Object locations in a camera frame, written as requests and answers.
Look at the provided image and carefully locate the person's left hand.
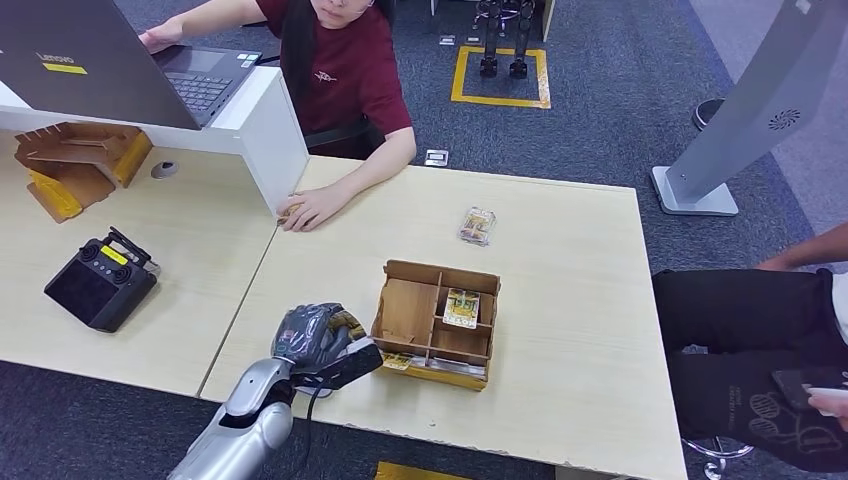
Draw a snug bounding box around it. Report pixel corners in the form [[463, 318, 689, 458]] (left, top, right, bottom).
[[806, 386, 848, 421], [276, 184, 352, 234]]

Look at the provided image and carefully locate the person's right hand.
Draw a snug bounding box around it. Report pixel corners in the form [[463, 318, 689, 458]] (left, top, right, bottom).
[[139, 17, 186, 56]]

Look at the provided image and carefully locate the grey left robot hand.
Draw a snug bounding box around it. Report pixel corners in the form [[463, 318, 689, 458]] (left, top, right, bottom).
[[271, 302, 350, 376]]

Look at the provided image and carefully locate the black smartphone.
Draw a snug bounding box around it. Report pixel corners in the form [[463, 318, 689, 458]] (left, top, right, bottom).
[[771, 367, 848, 412]]

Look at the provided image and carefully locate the gold patterned ID card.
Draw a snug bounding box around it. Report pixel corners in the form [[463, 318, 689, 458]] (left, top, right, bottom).
[[327, 309, 368, 343]]

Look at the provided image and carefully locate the person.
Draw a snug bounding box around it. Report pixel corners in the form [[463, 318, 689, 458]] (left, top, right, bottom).
[[139, 0, 419, 233], [652, 221, 848, 475]]

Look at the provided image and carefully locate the white plastic card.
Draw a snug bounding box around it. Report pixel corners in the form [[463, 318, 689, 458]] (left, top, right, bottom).
[[414, 355, 489, 380]]

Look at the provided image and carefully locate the wrapped gold card pack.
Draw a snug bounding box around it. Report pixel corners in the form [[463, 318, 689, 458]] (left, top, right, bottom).
[[457, 206, 498, 248]]

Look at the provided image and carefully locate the dark grey laptop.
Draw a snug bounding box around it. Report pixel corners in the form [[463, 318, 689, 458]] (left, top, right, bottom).
[[0, 0, 264, 131]]

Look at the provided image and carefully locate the white desk riser shelf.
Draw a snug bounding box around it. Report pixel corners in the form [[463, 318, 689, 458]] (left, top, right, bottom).
[[0, 64, 311, 218]]

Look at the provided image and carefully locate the brown wooden divided box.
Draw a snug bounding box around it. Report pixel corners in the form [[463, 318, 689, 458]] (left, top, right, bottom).
[[368, 258, 503, 392]]

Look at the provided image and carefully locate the chrome stool base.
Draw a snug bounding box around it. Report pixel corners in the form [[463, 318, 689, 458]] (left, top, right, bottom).
[[682, 437, 757, 480]]

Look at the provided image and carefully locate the brown wooden rack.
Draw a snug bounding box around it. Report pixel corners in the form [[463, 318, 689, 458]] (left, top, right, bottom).
[[13, 121, 154, 225]]

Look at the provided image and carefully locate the black controller with screen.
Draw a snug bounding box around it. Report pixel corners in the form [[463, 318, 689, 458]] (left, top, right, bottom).
[[44, 226, 162, 334]]

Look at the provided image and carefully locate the yellow floor tape square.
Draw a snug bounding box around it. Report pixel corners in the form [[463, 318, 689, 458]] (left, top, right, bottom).
[[450, 46, 552, 111]]

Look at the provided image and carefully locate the black robot leg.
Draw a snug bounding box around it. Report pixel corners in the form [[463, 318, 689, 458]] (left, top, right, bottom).
[[478, 0, 502, 79], [508, 0, 537, 81]]

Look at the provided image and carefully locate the white standing kiosk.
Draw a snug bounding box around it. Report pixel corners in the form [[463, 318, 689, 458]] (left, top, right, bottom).
[[651, 0, 848, 218]]

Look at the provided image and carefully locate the black round base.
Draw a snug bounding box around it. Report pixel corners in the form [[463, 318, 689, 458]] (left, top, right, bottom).
[[692, 97, 728, 132]]

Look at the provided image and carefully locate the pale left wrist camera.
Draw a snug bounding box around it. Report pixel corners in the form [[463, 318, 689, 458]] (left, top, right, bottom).
[[291, 336, 386, 399]]

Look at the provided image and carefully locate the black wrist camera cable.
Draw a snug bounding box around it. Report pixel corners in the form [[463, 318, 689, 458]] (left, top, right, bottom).
[[294, 376, 333, 469]]

